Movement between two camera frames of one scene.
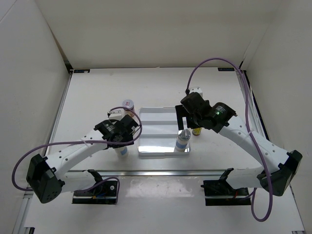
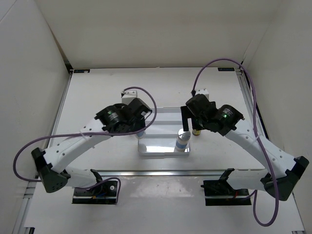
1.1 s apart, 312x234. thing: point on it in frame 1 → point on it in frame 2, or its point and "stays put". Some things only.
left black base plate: x=105 y=193 stays put
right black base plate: x=219 y=188 stays put
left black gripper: x=127 y=137 → x=140 y=125
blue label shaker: x=183 y=136 stays put
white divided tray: x=160 y=130 stays put
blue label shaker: x=122 y=152 → x=141 y=134
